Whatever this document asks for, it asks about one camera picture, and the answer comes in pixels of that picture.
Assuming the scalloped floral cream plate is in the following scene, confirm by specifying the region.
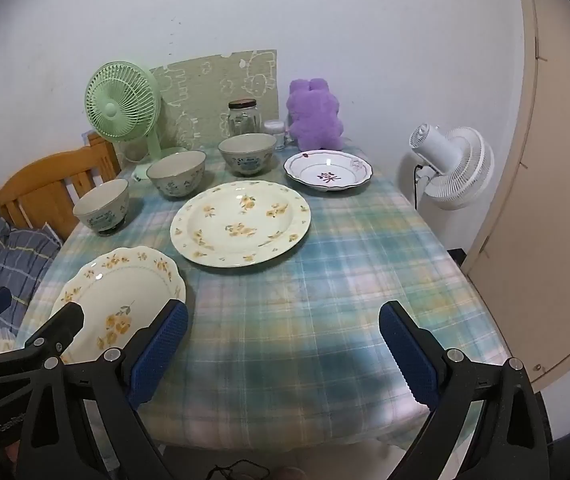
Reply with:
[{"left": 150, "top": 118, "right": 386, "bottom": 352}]
[{"left": 49, "top": 246, "right": 187, "bottom": 366}]

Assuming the clear cotton swab container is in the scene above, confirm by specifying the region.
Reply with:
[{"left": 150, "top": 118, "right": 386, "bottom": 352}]
[{"left": 263, "top": 120, "right": 286, "bottom": 151}]

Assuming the wooden chair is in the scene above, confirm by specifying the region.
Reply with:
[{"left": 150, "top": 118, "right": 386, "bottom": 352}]
[{"left": 0, "top": 132, "right": 120, "bottom": 241}]

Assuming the clear plastic container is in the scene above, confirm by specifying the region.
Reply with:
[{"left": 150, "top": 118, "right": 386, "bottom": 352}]
[{"left": 117, "top": 135, "right": 150, "bottom": 166}]

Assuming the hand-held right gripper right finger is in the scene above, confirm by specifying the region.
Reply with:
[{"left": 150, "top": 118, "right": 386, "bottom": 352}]
[{"left": 379, "top": 301, "right": 550, "bottom": 480}]

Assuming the round floral cream plate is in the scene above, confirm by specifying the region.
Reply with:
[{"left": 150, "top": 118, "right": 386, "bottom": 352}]
[{"left": 170, "top": 180, "right": 312, "bottom": 269}]

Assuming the purple plush toy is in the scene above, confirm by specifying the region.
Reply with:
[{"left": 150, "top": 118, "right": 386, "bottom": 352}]
[{"left": 286, "top": 78, "right": 346, "bottom": 151}]

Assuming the green printed mat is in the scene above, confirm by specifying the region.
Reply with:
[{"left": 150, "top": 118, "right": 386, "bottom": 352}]
[{"left": 149, "top": 50, "right": 278, "bottom": 153}]

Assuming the black cable on floor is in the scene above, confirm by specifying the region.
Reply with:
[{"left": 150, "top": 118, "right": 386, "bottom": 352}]
[{"left": 207, "top": 460, "right": 270, "bottom": 480}]

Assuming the beige door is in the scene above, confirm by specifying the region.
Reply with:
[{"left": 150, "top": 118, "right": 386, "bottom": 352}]
[{"left": 465, "top": 0, "right": 570, "bottom": 393}]

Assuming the blue plaid pillow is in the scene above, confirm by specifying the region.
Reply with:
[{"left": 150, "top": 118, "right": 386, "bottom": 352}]
[{"left": 0, "top": 217, "right": 63, "bottom": 321}]

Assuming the green desk fan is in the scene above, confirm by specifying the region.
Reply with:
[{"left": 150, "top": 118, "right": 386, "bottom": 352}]
[{"left": 84, "top": 61, "right": 190, "bottom": 181}]

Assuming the white standing fan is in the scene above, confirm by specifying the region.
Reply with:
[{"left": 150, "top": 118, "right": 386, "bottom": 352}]
[{"left": 409, "top": 123, "right": 494, "bottom": 211}]

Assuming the glass jar with dark lid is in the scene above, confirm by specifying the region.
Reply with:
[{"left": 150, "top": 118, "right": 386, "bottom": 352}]
[{"left": 221, "top": 100, "right": 260, "bottom": 138}]

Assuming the blue patterned ceramic bowl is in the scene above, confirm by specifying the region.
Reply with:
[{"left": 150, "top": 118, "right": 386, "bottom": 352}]
[
  {"left": 218, "top": 133, "right": 278, "bottom": 177},
  {"left": 73, "top": 178, "right": 130, "bottom": 237},
  {"left": 146, "top": 150, "right": 208, "bottom": 199}
]

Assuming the white plate with red print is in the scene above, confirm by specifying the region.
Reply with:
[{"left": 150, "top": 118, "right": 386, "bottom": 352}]
[{"left": 284, "top": 149, "right": 374, "bottom": 193}]

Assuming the black fan power cable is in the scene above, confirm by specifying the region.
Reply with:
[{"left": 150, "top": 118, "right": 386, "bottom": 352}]
[{"left": 413, "top": 162, "right": 428, "bottom": 208}]

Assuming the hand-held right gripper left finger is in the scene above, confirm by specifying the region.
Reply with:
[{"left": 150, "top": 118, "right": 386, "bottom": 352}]
[{"left": 15, "top": 299, "right": 189, "bottom": 480}]

